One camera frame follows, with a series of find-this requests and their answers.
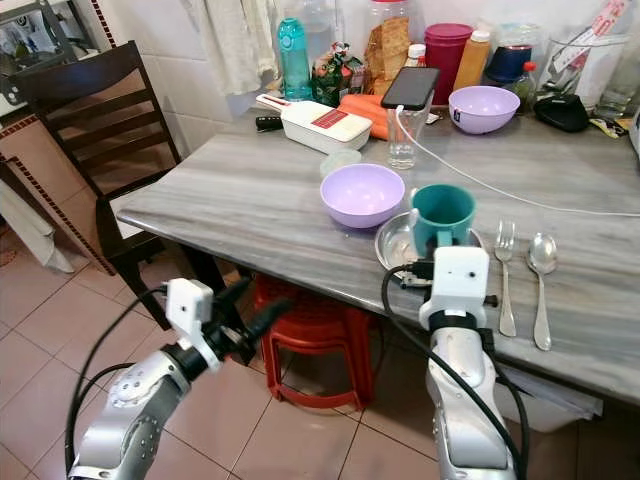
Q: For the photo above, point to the black framed glass cabinet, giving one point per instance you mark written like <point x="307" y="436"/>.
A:
<point x="40" y="45"/>

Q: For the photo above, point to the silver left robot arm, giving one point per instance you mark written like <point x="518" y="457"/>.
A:
<point x="130" y="410"/>

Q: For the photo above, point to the black car key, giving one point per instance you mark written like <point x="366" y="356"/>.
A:
<point x="269" y="124"/>

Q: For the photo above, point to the plain purple plastic bowl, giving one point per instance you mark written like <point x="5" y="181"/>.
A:
<point x="362" y="196"/>

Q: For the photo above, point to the blue jar with clear lid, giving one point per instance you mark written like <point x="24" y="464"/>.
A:
<point x="509" y="63"/>

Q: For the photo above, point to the steel spoon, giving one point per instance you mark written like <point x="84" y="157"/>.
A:
<point x="542" y="252"/>

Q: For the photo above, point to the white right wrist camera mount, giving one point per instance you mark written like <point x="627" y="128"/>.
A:
<point x="460" y="278"/>

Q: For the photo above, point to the round steel plate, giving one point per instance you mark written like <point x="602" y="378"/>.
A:
<point x="392" y="246"/>

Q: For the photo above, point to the white plastic tub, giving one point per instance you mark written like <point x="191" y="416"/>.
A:
<point x="550" y="408"/>

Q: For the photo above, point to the steel fork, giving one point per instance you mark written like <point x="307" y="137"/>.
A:
<point x="506" y="240"/>

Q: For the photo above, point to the clear plastic bottle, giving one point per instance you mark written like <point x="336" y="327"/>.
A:
<point x="318" y="25"/>

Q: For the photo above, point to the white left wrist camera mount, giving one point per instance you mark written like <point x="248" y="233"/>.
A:
<point x="186" y="306"/>

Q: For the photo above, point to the small white bottle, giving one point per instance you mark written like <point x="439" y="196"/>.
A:
<point x="416" y="54"/>

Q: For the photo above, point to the purple plastic bowl with label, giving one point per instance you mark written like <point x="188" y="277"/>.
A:
<point x="484" y="112"/>

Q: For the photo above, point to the green snack packet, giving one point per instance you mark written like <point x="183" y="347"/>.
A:
<point x="336" y="80"/>

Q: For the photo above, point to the dark wooden chair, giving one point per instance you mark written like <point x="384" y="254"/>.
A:
<point x="72" y="72"/>

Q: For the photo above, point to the red plastic stool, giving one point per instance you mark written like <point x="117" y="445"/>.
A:
<point x="310" y="348"/>

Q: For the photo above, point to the tall clear glass jar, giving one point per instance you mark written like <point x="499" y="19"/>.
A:
<point x="620" y="80"/>

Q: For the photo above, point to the white box with red label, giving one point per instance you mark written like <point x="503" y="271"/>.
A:
<point x="318" y="132"/>

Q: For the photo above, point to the teal ceramic mug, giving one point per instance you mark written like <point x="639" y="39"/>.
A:
<point x="444" y="215"/>

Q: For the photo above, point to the black smartphone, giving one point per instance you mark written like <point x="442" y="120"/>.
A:
<point x="410" y="88"/>

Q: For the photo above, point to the clear drinking glass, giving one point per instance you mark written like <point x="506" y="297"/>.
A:
<point x="405" y="142"/>

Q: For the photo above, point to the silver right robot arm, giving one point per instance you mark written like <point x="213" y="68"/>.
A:
<point x="460" y="400"/>

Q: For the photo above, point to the clear plastic container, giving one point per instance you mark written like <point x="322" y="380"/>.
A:
<point x="585" y="85"/>

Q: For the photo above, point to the magenta plastic canister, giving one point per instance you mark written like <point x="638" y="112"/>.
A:
<point x="445" y="55"/>

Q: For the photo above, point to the white hanging towel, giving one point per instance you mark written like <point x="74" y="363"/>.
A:
<point x="238" y="45"/>

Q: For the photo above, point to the black pouch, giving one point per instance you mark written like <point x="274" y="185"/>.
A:
<point x="560" y="113"/>

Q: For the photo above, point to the small red capped bottle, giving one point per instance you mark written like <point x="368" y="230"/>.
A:
<point x="525" y="88"/>

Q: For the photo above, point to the red white paper packet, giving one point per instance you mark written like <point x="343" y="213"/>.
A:
<point x="588" y="40"/>

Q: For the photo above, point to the teal water bottle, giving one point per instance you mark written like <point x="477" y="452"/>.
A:
<point x="293" y="62"/>

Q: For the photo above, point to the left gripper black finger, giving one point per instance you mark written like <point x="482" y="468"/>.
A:
<point x="230" y="293"/>
<point x="266" y="320"/>

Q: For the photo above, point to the orange bottle with white cap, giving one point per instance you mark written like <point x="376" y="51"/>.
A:
<point x="472" y="65"/>

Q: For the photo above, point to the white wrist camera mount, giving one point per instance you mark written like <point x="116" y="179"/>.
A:
<point x="186" y="306"/>
<point x="460" y="278"/>

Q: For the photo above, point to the orange carrot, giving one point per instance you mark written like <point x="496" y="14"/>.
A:
<point x="363" y="103"/>
<point x="378" y="126"/>

